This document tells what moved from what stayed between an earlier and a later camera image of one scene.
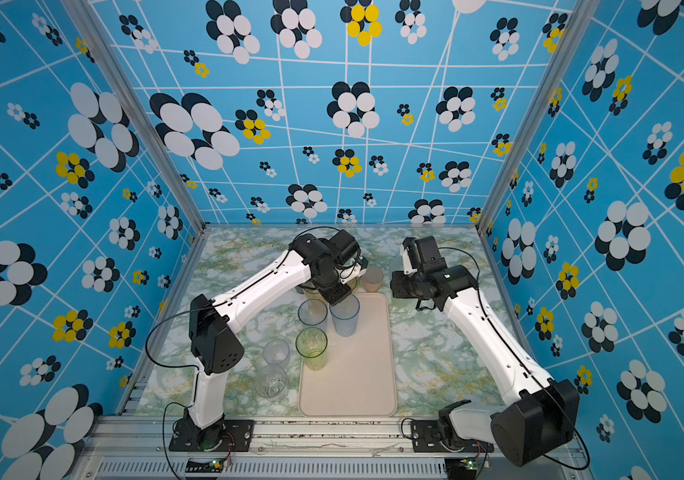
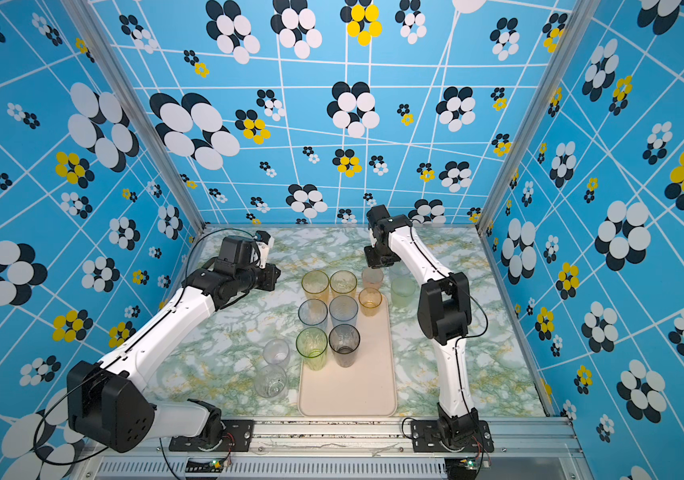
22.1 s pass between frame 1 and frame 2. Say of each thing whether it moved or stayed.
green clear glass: stayed
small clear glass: stayed
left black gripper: moved
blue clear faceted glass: stayed
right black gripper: moved
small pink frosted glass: stayed
